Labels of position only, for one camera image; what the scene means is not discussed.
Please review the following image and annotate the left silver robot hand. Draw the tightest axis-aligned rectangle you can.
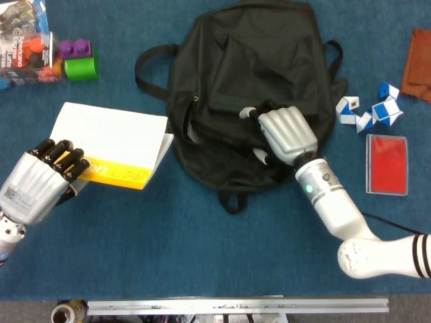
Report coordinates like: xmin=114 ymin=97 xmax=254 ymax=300
xmin=0 ymin=139 xmax=91 ymax=225

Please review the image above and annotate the clear plastic toy package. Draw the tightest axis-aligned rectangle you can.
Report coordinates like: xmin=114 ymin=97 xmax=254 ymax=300
xmin=0 ymin=0 xmax=68 ymax=88

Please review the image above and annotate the tape roll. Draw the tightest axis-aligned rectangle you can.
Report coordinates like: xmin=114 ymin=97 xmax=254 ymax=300
xmin=51 ymin=300 xmax=88 ymax=323

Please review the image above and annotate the black backpack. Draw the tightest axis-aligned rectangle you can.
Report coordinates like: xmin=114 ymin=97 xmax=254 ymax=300
xmin=134 ymin=0 xmax=349 ymax=215

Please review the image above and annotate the rust brown cloth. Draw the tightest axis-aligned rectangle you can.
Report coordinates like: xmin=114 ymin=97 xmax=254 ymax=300
xmin=400 ymin=28 xmax=431 ymax=104

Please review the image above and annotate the green building block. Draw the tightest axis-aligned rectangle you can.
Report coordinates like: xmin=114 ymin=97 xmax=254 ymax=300
xmin=63 ymin=50 xmax=100 ymax=81

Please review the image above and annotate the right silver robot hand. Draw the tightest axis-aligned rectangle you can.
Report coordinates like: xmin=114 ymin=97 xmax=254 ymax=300
xmin=238 ymin=100 xmax=319 ymax=168

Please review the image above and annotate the red card case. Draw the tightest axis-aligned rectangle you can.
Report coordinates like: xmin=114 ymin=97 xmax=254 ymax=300
xmin=366 ymin=133 xmax=409 ymax=196

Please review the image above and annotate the aluminium rail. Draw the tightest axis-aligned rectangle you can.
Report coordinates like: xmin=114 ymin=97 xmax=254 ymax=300
xmin=86 ymin=297 xmax=390 ymax=316

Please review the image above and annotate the blue white snake puzzle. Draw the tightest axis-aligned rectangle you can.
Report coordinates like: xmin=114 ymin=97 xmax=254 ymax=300
xmin=335 ymin=81 xmax=404 ymax=133

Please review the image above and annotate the white and yellow book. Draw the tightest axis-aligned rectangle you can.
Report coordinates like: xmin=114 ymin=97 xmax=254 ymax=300
xmin=49 ymin=102 xmax=175 ymax=191

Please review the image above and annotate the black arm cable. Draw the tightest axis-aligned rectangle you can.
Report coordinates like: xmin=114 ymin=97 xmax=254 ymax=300
xmin=362 ymin=210 xmax=424 ymax=235

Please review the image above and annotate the purple building block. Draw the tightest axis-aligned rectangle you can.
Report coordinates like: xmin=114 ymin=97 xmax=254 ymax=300
xmin=59 ymin=38 xmax=92 ymax=61

